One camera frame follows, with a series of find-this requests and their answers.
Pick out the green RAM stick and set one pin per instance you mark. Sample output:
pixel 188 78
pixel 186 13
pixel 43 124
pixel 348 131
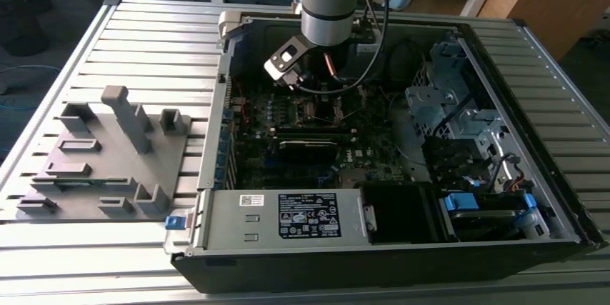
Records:
pixel 72 184

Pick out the blue disk carrier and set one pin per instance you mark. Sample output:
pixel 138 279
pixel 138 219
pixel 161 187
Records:
pixel 460 201

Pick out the silver CPU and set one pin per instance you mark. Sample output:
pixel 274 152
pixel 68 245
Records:
pixel 320 111

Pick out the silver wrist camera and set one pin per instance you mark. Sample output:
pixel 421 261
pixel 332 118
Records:
pixel 286 56

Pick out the black graphics card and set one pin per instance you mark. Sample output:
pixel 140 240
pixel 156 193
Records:
pixel 308 156

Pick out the blue case latch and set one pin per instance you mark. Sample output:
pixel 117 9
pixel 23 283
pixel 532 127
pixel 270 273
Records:
pixel 174 223

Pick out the grey plastic parts rack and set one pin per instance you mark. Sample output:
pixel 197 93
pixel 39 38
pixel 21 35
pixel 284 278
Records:
pixel 120 162

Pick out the black RAM slot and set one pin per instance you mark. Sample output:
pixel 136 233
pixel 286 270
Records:
pixel 314 135
pixel 314 139
pixel 314 131
pixel 314 127

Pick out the green motherboard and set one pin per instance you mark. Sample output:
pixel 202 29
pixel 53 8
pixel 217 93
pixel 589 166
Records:
pixel 377 148

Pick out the black and grey PC case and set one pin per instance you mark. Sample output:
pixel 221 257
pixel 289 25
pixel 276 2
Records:
pixel 334 276

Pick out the dark chipset heatsink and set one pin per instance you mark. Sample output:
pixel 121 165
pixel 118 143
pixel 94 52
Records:
pixel 353 178

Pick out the silver power supply with label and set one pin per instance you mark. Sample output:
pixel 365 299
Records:
pixel 229 219

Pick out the blue plastic tab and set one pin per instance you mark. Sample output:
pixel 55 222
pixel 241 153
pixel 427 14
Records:
pixel 531 201

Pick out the silver metal disk bay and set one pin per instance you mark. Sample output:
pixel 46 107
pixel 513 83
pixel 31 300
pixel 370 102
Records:
pixel 424 101

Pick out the metal CPU socket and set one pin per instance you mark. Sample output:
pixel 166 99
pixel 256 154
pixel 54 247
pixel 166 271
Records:
pixel 321 124

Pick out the black plastic duct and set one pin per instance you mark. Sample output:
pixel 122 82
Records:
pixel 401 212

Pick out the black office chair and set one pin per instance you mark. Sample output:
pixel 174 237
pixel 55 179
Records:
pixel 29 37

